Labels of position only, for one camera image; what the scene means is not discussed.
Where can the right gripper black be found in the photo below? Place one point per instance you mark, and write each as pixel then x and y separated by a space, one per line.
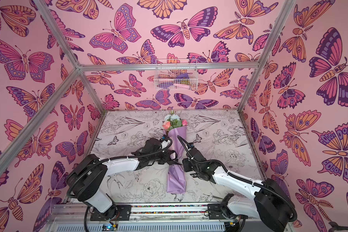
pixel 187 165

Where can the small pink fake rose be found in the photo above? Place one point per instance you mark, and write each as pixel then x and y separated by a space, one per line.
pixel 184 122

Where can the black printed ribbon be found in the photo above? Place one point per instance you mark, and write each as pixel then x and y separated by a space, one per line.
pixel 172 158

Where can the orange pink fake rose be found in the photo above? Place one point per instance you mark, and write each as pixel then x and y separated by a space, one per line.
pixel 167 125

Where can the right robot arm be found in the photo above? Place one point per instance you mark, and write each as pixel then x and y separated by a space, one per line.
pixel 265 199

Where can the white fake flower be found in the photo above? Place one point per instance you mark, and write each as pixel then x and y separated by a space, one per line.
pixel 172 116

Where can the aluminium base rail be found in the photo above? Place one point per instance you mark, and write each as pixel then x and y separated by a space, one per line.
pixel 173 217

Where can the purple pink wrapping paper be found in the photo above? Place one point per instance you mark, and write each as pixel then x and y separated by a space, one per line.
pixel 176 183

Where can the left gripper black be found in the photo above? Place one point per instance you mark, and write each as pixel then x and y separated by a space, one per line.
pixel 166 155

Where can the aluminium frame structure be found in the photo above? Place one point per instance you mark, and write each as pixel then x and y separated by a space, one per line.
pixel 37 67

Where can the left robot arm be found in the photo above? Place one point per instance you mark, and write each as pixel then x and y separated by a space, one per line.
pixel 85 180

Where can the white wire basket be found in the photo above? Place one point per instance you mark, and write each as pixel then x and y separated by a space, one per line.
pixel 176 74

